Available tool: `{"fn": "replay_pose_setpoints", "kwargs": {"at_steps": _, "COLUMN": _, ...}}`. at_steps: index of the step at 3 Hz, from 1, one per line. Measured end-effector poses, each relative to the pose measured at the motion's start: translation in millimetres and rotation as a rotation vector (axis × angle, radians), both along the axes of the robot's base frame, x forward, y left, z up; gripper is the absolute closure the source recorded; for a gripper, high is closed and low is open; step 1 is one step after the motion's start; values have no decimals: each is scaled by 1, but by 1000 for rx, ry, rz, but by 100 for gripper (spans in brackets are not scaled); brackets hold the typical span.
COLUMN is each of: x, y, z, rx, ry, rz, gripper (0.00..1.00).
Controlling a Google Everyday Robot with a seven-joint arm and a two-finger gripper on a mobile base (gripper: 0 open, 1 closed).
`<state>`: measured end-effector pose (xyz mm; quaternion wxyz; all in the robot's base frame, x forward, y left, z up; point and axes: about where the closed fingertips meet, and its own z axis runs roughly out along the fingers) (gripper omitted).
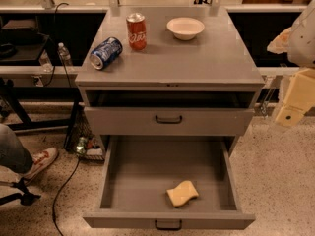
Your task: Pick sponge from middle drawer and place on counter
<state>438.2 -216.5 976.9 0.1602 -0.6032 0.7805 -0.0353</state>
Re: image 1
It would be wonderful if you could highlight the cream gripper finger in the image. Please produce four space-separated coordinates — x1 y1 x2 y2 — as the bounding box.
267 28 291 54
275 68 315 127

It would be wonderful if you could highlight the black wire basket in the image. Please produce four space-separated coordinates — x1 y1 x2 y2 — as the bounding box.
64 109 104 161

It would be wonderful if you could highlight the blue soda can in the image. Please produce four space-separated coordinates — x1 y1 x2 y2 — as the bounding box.
90 37 123 70

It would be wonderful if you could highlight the black floor cable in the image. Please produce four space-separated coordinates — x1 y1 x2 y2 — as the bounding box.
51 156 82 236

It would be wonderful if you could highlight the grey drawer cabinet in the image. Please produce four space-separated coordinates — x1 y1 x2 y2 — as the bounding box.
76 7 263 149

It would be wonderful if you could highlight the white bowl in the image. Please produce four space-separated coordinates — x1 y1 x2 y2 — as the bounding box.
166 18 205 40

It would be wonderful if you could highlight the white and red sneaker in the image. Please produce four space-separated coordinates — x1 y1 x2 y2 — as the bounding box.
21 147 59 185

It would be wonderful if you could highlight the closed grey upper drawer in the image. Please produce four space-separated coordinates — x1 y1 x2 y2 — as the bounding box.
85 107 254 136

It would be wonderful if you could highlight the red soda can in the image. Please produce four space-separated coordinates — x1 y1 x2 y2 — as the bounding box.
126 13 147 50

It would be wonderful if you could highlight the yellow sponge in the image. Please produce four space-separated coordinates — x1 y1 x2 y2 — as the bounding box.
166 180 199 207

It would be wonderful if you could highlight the black table frame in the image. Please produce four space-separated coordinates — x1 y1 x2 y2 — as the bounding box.
0 77 82 133

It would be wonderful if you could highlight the open grey lower drawer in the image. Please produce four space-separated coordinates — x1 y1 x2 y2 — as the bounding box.
84 136 255 231

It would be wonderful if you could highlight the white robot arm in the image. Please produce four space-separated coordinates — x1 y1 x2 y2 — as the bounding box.
267 0 315 127

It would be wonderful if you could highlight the black chair base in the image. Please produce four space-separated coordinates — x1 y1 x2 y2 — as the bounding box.
0 178 41 206

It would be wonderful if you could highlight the clear water bottle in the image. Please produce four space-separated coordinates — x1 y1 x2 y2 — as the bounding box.
58 42 73 67

